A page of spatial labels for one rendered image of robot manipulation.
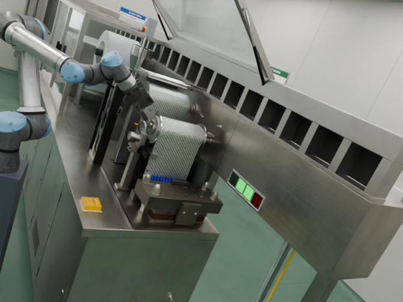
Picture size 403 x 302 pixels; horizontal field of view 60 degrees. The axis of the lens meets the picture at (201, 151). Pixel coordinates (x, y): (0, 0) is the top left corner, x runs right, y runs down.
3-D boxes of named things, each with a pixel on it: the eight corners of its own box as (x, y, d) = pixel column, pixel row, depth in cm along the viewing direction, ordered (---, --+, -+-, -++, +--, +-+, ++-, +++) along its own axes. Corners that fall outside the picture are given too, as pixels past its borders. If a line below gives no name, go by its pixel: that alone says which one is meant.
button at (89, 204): (80, 201, 147) (81, 196, 147) (96, 202, 151) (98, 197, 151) (83, 210, 142) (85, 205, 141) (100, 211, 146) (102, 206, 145)
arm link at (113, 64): (102, 54, 142) (119, 47, 139) (116, 75, 149) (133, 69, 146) (96, 63, 136) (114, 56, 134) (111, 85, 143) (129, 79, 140)
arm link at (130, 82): (118, 85, 141) (113, 79, 147) (124, 94, 144) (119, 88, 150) (133, 75, 142) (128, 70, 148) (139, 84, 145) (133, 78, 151)
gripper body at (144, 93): (155, 103, 152) (141, 81, 145) (138, 115, 151) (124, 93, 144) (149, 98, 158) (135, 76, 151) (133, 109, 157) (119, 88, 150)
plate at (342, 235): (102, 63, 355) (111, 34, 347) (128, 71, 370) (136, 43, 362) (322, 281, 112) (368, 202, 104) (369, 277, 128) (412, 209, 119)
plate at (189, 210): (173, 222, 159) (182, 201, 156) (191, 223, 164) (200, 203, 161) (176, 225, 157) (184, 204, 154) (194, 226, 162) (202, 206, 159)
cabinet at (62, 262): (15, 153, 354) (35, 72, 330) (79, 162, 390) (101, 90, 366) (34, 393, 157) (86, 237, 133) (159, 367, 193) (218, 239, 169)
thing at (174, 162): (143, 176, 165) (155, 141, 159) (184, 181, 178) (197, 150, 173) (143, 177, 164) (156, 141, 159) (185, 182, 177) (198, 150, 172)
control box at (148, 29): (138, 32, 198) (143, 14, 195) (148, 36, 202) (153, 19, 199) (142, 34, 193) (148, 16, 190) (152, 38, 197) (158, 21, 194)
